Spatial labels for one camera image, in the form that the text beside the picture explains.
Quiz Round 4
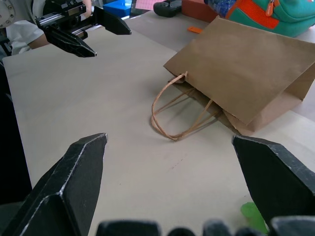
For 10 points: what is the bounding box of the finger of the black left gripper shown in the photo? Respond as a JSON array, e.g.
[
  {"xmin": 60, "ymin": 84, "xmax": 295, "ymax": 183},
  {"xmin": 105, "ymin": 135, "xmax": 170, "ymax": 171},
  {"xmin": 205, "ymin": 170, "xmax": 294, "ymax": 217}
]
[
  {"xmin": 92, "ymin": 5, "xmax": 132, "ymax": 35},
  {"xmin": 43, "ymin": 24, "xmax": 97, "ymax": 59}
]

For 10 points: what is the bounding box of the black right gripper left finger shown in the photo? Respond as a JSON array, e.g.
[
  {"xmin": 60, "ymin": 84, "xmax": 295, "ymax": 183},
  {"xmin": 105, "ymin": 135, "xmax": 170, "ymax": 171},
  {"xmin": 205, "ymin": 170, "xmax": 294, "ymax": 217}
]
[{"xmin": 0, "ymin": 132, "xmax": 109, "ymax": 236}]

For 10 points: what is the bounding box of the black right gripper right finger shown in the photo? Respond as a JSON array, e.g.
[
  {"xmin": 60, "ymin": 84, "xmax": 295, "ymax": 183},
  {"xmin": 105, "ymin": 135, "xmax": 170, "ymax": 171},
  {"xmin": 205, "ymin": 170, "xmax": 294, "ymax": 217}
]
[{"xmin": 231, "ymin": 134, "xmax": 315, "ymax": 226}]

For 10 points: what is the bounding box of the green object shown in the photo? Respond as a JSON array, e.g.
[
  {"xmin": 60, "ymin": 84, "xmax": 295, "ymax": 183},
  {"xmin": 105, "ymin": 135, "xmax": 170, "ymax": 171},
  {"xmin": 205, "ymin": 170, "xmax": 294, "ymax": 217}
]
[{"xmin": 240, "ymin": 201, "xmax": 269, "ymax": 235}]

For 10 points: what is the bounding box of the brown paper bag with handles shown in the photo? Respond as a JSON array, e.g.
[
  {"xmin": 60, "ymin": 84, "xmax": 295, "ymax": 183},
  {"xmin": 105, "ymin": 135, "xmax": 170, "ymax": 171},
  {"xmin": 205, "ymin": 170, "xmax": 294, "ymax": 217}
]
[{"xmin": 150, "ymin": 15, "xmax": 315, "ymax": 142}]

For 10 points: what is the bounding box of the blue box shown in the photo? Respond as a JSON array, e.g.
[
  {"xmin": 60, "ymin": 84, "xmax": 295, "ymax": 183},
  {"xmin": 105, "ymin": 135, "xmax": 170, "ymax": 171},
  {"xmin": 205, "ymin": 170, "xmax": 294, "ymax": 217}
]
[{"xmin": 102, "ymin": 0, "xmax": 133, "ymax": 20}]

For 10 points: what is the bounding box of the bystander in white t-shirt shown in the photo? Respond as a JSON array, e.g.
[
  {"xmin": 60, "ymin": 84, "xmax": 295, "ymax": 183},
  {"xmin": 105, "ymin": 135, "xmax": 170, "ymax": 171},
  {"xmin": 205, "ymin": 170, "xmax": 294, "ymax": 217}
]
[{"xmin": 5, "ymin": 20, "xmax": 51, "ymax": 56}]

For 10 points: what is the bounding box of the black handheld controller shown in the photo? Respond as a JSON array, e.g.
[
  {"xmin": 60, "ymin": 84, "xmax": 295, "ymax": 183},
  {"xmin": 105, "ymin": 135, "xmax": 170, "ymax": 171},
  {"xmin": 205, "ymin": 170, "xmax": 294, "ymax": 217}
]
[{"xmin": 153, "ymin": 0, "xmax": 183, "ymax": 18}]

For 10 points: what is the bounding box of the red rectangular box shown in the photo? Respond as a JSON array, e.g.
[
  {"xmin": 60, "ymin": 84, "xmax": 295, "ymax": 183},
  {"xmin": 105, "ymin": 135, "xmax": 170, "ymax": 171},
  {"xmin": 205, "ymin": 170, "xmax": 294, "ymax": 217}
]
[{"xmin": 181, "ymin": 0, "xmax": 220, "ymax": 23}]

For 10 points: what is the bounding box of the blue printed packet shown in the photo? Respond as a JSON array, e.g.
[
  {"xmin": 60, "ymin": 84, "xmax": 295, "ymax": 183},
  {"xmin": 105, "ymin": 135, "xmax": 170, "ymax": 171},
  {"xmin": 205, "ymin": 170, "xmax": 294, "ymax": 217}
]
[{"xmin": 203, "ymin": 0, "xmax": 238, "ymax": 16}]

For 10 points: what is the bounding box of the teal orange dinosaur backpack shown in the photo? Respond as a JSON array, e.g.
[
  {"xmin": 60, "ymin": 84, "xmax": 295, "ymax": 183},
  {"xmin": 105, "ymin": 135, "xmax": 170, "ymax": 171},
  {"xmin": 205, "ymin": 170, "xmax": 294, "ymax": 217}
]
[{"xmin": 187, "ymin": 0, "xmax": 315, "ymax": 38}]

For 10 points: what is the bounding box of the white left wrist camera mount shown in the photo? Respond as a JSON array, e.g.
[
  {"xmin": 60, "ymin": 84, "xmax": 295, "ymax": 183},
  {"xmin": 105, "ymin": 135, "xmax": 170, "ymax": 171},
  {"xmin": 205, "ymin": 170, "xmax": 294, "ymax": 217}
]
[{"xmin": 31, "ymin": 0, "xmax": 45, "ymax": 19}]

